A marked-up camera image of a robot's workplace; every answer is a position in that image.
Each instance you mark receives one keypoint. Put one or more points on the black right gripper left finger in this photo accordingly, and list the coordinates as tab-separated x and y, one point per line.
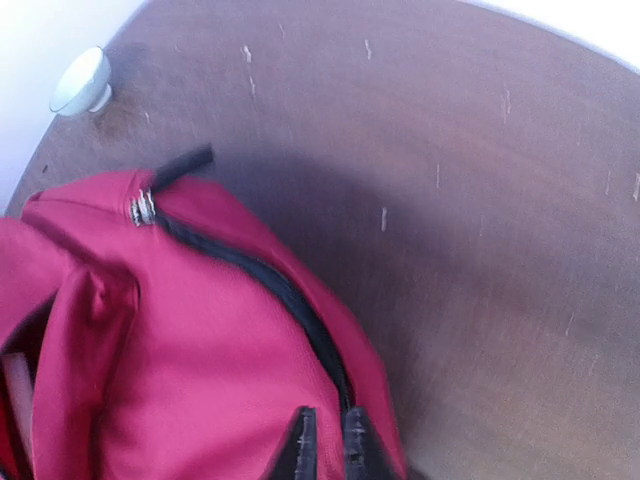
297	458

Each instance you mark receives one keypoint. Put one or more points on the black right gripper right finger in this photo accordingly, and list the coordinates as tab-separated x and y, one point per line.
365	457

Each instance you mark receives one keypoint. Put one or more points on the red student backpack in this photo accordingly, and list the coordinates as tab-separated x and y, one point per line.
153	328

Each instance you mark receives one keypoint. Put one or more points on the pale green patterned ceramic bowl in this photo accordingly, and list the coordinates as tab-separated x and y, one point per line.
84	86

